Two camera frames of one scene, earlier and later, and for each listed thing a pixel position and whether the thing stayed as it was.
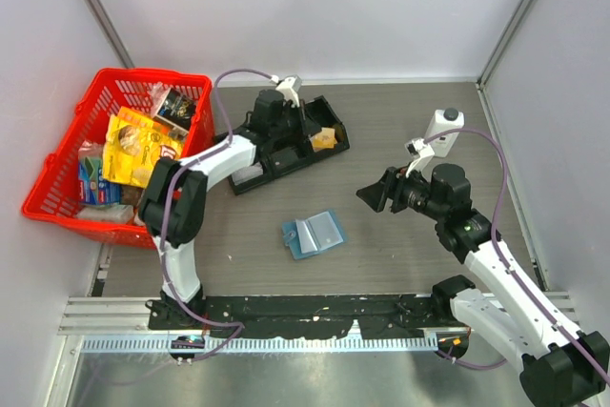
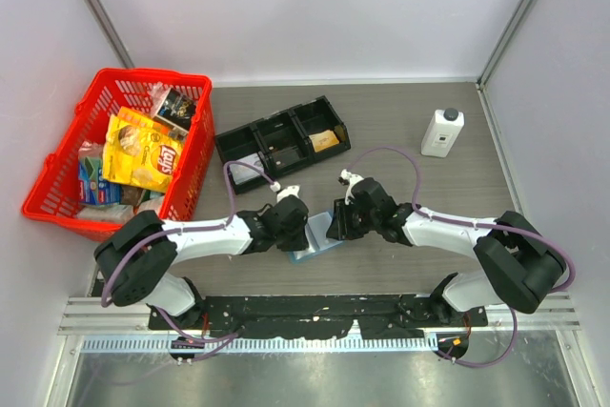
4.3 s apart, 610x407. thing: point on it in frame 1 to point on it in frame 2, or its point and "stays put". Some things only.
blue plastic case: x=308 y=237 stays put
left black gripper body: x=293 y=122 to x=292 y=240
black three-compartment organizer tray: x=314 y=131 stays put
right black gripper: x=392 y=185 to x=340 y=228
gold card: x=325 y=139 stays put
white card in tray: x=250 y=172 stays put
